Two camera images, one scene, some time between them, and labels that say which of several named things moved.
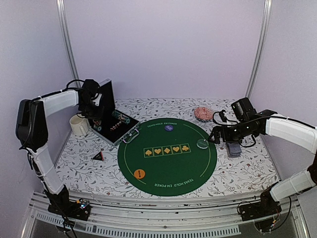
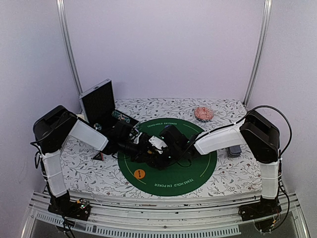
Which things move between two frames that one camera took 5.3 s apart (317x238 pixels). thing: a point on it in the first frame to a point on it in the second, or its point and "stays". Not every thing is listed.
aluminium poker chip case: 115,127 stays
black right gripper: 222,128 to 160,162
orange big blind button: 139,173 stays
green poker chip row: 121,117 stays
